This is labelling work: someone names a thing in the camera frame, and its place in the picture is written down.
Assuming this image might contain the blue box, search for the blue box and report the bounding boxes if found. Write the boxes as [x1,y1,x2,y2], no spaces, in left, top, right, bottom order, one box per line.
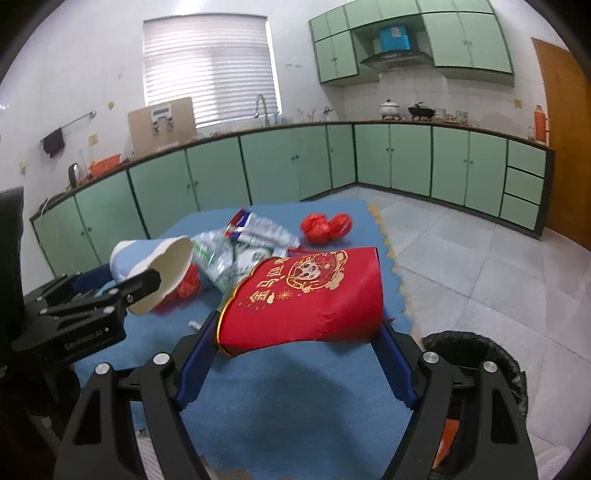
[379,25,413,51]

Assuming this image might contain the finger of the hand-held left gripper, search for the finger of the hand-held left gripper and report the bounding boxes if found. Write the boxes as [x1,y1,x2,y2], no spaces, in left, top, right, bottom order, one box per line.
[41,269,163,325]
[23,270,116,311]

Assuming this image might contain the wooden door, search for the wooden door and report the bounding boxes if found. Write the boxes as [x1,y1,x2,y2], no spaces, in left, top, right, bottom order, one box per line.
[531,37,591,252]

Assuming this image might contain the green base cabinets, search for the green base cabinets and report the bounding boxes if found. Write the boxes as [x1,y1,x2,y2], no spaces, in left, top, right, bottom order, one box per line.
[30,121,555,278]

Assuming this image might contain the dark towel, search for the dark towel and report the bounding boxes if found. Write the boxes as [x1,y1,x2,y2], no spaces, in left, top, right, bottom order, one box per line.
[42,129,66,158]

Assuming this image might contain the green wall cabinets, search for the green wall cabinets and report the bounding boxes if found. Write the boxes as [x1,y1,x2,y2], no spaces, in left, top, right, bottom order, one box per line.
[308,0,515,86]

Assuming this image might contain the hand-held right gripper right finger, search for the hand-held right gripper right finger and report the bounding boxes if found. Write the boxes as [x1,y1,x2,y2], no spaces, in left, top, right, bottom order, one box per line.
[376,320,541,480]

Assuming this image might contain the white window blind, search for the white window blind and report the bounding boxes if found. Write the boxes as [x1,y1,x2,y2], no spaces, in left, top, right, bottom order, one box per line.
[142,16,280,127]

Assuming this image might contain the blue tablecloth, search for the blue tablecloth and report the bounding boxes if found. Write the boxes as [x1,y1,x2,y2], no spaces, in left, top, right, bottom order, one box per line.
[69,198,416,480]

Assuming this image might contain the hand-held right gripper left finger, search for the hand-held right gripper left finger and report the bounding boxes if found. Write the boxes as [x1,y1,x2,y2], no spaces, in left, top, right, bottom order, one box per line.
[53,310,222,480]

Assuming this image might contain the white and blue paper cup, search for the white and blue paper cup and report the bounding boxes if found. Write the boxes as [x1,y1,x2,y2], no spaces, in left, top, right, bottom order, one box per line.
[110,236,194,317]

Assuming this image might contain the range hood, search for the range hood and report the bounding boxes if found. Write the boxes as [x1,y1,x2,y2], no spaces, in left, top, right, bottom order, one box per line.
[360,50,430,71]

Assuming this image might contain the red snack bag gold print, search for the red snack bag gold print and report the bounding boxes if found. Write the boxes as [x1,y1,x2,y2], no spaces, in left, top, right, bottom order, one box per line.
[215,247,386,358]

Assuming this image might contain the metal towel bar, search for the metal towel bar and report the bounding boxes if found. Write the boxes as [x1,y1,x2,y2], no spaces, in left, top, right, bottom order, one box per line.
[41,111,97,139]

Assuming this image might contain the orange basin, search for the orange basin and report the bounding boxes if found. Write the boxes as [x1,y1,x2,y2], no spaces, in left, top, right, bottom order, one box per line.
[89,156,122,180]

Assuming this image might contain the red thermos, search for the red thermos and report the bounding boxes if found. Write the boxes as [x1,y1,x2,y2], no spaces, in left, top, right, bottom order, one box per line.
[533,104,550,144]

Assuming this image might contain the two-lobed red plastic bag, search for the two-lobed red plastic bag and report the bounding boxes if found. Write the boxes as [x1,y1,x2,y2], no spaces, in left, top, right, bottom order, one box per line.
[300,212,354,244]

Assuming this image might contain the red white blue snack wrapper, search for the red white blue snack wrapper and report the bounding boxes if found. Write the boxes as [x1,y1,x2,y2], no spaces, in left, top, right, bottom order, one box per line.
[226,209,301,252]

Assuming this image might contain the cardboard box on counter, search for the cardboard box on counter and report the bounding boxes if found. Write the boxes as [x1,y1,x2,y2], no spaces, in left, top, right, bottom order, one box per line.
[128,97,197,158]

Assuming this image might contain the green and white plastic wrapper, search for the green and white plastic wrapper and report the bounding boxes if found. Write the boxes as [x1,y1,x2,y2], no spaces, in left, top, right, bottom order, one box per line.
[190,229,273,291]

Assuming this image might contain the trash bin with black bag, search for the trash bin with black bag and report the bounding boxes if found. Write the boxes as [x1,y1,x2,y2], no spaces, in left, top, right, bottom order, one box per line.
[420,330,529,480]

